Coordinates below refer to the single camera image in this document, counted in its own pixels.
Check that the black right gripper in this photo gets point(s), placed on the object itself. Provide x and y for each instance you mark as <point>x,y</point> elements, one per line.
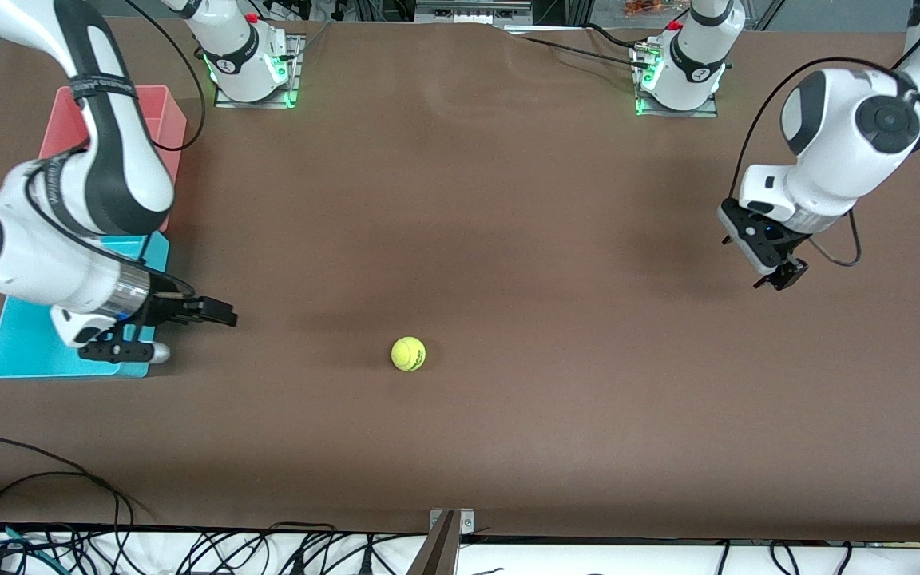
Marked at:
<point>166,307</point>

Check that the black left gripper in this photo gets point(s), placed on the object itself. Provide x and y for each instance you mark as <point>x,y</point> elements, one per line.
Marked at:
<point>787,274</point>

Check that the yellow tennis ball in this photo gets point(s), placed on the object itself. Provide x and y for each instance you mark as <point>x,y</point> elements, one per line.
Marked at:
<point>408,354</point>

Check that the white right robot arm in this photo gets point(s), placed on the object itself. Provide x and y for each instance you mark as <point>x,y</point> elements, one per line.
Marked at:
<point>109,160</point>

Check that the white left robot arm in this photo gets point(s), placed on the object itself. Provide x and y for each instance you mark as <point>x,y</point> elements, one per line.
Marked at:
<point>843,136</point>

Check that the blue plastic bin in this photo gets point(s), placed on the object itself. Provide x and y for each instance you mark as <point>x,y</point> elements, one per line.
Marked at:
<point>29,351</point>

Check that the pink plastic bin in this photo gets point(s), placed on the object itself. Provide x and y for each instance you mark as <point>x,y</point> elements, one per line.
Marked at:
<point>164,120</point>

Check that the black plug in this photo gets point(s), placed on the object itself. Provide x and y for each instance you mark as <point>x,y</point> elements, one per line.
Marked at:
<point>299,563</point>
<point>366,563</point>

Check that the orange item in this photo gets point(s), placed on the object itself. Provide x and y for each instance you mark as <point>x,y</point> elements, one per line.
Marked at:
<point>652,8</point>

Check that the silver power strip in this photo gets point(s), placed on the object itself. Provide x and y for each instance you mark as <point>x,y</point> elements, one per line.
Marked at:
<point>472,11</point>

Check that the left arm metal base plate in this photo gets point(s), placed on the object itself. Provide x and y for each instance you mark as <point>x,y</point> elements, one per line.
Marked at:
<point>680,113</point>

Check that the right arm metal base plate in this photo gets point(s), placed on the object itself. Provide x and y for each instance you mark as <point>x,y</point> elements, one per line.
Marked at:
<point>256,103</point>

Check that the metal table bracket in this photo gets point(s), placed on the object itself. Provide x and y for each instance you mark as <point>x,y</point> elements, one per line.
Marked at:
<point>450,527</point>

